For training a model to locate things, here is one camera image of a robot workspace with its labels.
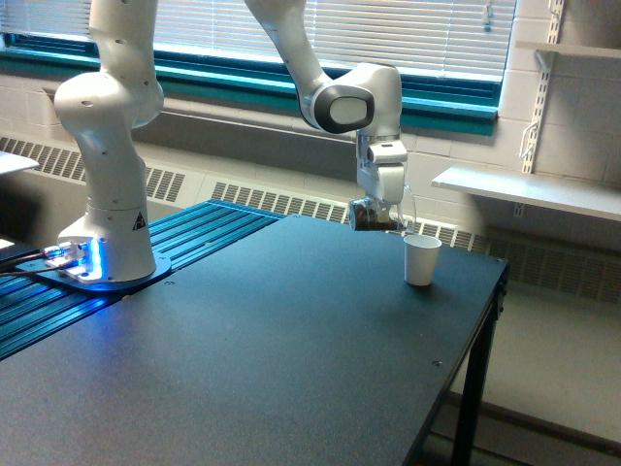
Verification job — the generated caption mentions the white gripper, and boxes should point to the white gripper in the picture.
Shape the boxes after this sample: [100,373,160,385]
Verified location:
[356,131,408,205]

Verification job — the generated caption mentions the clear plastic measuring cup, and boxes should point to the clear plastic measuring cup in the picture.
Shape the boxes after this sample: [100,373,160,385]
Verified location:
[347,183,415,236]

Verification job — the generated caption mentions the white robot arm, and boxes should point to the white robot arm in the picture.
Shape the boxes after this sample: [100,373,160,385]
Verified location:
[50,1,408,286]

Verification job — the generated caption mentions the white paper cup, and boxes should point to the white paper cup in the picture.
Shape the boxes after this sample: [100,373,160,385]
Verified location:
[404,234,442,286]

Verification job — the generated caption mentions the white window blinds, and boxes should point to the white window blinds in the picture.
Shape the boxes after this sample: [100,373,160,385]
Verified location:
[0,0,518,83]

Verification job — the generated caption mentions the white radiator vent cover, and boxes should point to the white radiator vent cover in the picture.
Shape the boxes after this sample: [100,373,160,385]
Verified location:
[1,136,620,304]

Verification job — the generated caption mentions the black table leg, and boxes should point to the black table leg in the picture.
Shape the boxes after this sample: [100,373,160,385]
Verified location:
[451,271,508,465]

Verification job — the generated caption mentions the white board at left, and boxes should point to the white board at left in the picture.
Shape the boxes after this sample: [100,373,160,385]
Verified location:
[0,151,40,175]

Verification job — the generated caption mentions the teal window frame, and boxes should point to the teal window frame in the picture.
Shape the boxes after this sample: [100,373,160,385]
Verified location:
[1,33,502,136]

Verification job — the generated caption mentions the white lower wall shelf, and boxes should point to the white lower wall shelf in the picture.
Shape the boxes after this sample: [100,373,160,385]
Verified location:
[432,166,620,221]

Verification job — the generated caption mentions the white wall shelf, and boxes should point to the white wall shelf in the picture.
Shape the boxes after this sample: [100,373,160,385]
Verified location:
[515,41,621,59]
[432,166,620,221]

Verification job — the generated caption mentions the white slotted shelf rail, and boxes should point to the white slotted shelf rail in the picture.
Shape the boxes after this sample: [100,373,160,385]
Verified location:
[517,0,565,174]

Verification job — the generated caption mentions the white upper wall shelf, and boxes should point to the white upper wall shelf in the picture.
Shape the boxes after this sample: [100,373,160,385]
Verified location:
[515,41,621,59]

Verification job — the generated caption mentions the black round base plate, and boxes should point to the black round base plate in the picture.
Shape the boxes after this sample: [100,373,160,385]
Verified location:
[32,256,172,294]

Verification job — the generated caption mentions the blue aluminium rail platform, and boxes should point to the blue aluminium rail platform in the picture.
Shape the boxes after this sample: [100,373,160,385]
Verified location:
[1,200,280,358]

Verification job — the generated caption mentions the black cables at base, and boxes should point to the black cables at base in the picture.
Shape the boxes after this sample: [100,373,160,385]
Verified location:
[0,247,64,278]

